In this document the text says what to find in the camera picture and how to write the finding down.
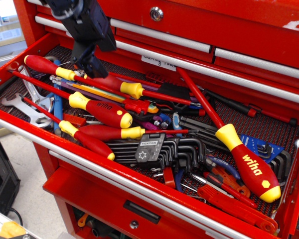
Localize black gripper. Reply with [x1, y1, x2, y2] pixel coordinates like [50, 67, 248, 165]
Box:
[60, 0, 117, 78]

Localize red yellow screwdriver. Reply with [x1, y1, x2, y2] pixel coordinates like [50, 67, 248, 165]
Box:
[83, 75, 201, 107]
[24, 55, 131, 99]
[20, 95, 115, 161]
[79, 124, 189, 141]

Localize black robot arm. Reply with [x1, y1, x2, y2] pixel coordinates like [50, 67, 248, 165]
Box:
[45, 0, 116, 78]

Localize red holder colourful hex keys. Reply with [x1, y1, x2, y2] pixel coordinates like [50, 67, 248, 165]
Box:
[49, 75, 159, 115]

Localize wiha screwdriver centre left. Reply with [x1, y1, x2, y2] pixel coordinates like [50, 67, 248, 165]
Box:
[8, 70, 133, 128]

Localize silver adjustable wrench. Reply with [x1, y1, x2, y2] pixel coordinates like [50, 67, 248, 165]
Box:
[17, 65, 53, 112]

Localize white paper label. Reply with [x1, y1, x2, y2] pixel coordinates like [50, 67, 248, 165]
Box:
[141, 55, 176, 72]

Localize silver open-end wrench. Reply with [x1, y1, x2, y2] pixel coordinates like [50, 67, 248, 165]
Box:
[1, 94, 53, 128]

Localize silver chest lock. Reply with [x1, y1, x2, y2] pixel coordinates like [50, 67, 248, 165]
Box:
[149, 6, 164, 21]

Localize black plastic holder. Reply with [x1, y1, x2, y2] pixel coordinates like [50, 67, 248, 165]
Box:
[156, 83, 190, 112]

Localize black Tekton torx key set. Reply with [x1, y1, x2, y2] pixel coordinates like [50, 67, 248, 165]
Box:
[107, 133, 206, 173]

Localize red tool chest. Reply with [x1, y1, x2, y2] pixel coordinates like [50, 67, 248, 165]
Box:
[0, 0, 299, 238]

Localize black red long screwdriver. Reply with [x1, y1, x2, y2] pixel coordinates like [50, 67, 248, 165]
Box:
[204, 90, 298, 126]

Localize black equipment box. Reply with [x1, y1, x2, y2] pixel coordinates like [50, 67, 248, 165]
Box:
[0, 142, 20, 215]

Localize small red black screwdriver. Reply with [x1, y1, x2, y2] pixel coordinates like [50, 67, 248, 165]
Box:
[203, 172, 258, 209]

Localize open red drawer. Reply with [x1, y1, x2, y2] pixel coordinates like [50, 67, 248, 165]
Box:
[0, 28, 299, 239]

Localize large wiha screwdriver right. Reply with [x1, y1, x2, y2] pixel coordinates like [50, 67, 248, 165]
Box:
[176, 67, 281, 203]

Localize blue hex key holder set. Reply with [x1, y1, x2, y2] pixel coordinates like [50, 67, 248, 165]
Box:
[240, 134, 293, 186]

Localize blue handled tool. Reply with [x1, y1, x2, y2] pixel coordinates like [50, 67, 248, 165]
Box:
[53, 58, 63, 136]

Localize blue handled pliers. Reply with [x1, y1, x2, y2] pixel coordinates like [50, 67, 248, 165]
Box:
[174, 153, 247, 193]

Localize orange handled pliers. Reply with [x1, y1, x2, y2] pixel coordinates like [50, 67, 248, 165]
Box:
[206, 155, 251, 198]

